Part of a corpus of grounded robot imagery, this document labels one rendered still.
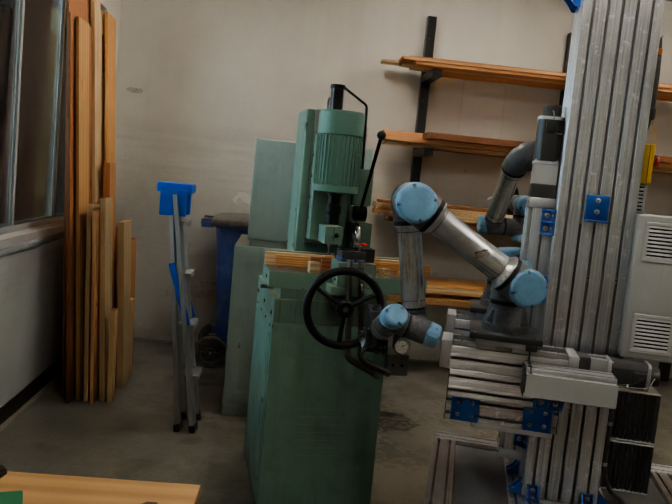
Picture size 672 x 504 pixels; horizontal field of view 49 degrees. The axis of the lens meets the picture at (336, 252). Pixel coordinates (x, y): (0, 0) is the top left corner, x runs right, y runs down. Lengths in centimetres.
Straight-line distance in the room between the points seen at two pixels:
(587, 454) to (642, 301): 56
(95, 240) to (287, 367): 145
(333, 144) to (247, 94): 243
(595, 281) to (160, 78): 346
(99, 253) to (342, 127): 164
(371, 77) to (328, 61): 31
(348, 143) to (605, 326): 111
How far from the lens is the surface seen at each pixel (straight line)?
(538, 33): 548
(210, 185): 511
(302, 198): 298
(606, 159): 256
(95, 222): 379
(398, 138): 468
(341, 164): 274
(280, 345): 270
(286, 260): 280
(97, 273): 386
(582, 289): 257
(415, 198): 212
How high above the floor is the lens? 125
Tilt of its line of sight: 6 degrees down
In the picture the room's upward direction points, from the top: 5 degrees clockwise
